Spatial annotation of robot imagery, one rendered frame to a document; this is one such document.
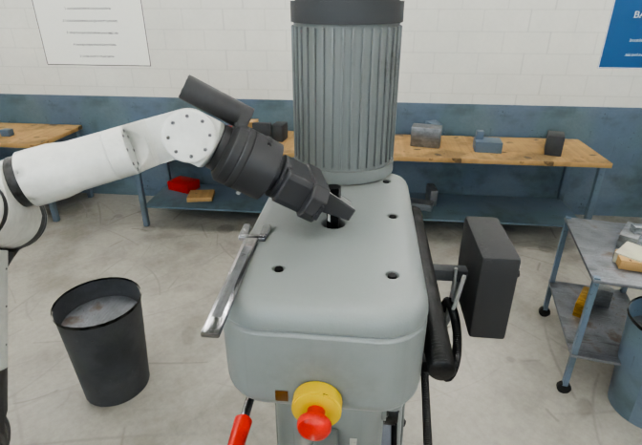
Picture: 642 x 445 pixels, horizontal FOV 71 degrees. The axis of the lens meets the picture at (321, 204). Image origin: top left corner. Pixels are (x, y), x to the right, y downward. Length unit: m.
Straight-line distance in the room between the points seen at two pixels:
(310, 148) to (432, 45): 4.09
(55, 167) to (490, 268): 0.79
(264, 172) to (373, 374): 0.29
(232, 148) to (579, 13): 4.76
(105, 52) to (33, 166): 5.01
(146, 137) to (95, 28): 4.98
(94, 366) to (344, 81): 2.45
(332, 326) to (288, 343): 0.06
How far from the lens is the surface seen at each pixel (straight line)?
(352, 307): 0.53
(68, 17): 5.78
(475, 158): 4.35
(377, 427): 0.87
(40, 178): 0.63
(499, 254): 1.01
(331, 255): 0.62
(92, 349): 2.87
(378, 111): 0.82
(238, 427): 0.65
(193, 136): 0.58
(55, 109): 6.10
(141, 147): 0.67
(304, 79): 0.82
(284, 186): 0.62
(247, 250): 0.62
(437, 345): 0.62
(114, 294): 3.17
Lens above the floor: 2.21
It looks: 25 degrees down
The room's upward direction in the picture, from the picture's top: straight up
